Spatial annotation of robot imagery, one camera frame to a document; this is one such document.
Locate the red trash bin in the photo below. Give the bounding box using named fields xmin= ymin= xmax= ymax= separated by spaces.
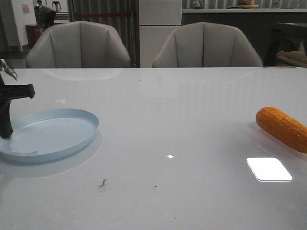
xmin=25 ymin=24 xmax=41 ymax=48

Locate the red barrier belt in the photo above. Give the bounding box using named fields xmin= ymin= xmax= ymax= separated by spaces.
xmin=77 ymin=11 xmax=133 ymax=18

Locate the beige upholstered chair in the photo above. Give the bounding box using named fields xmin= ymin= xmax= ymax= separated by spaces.
xmin=25 ymin=21 xmax=130 ymax=69
xmin=152 ymin=22 xmax=262 ymax=68

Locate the fruit bowl on counter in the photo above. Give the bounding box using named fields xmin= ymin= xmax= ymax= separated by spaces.
xmin=237 ymin=0 xmax=259 ymax=9

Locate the person in background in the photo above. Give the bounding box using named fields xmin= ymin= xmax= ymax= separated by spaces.
xmin=34 ymin=0 xmax=56 ymax=30

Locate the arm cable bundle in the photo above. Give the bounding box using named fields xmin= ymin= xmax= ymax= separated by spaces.
xmin=0 ymin=58 xmax=19 ymax=81

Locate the light blue round plate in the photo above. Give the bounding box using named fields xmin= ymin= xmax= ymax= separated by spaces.
xmin=0 ymin=108 xmax=99 ymax=163

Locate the small decorative windmill figure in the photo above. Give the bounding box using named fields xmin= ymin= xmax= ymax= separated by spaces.
xmin=193 ymin=0 xmax=205 ymax=9

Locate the dark grey sideboard counter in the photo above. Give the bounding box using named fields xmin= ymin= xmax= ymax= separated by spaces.
xmin=182 ymin=9 xmax=307 ymax=66

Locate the orange corn cob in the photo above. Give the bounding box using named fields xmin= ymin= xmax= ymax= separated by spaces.
xmin=256 ymin=107 xmax=307 ymax=154

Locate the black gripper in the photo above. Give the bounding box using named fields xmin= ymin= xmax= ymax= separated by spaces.
xmin=0 ymin=76 xmax=35 ymax=138

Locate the left beige upholstered chair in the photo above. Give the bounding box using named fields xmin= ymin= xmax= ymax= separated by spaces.
xmin=25 ymin=21 xmax=130 ymax=69

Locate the white drawer cabinet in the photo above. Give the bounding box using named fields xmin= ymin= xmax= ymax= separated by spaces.
xmin=139 ymin=0 xmax=182 ymax=68

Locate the right beige upholstered chair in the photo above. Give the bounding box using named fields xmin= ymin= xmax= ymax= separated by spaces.
xmin=152 ymin=22 xmax=262 ymax=68

